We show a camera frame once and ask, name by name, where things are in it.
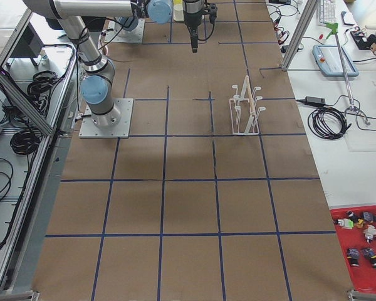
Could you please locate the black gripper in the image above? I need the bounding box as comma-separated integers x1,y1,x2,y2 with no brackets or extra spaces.
182,0,217,53

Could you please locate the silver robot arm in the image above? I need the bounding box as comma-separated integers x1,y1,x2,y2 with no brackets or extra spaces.
24,1,173,128
115,1,217,53

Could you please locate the cream plastic tray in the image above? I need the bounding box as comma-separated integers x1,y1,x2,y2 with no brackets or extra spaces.
173,0,184,22

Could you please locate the white keyboard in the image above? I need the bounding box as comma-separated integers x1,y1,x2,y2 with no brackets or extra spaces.
318,0,337,25

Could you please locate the blue teach pendant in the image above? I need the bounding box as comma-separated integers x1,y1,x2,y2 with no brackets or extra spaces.
312,45,359,77

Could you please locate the black power adapter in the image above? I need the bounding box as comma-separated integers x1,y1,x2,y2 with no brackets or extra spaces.
297,96,326,107

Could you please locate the red plastic tray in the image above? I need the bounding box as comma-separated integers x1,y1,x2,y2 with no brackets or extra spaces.
330,205,376,293

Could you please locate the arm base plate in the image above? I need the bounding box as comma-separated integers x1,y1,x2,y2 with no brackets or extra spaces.
113,18,145,44
78,98,134,139

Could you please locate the white wire cup rack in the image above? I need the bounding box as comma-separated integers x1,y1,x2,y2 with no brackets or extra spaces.
229,75,266,135

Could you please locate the aluminium frame post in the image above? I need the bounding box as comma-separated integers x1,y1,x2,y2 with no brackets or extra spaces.
281,0,318,71

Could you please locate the green handled reacher grabber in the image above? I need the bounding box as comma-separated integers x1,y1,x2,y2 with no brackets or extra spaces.
325,23,370,126

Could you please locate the coiled black cable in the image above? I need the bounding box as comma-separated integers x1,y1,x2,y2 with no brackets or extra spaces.
307,107,352,140

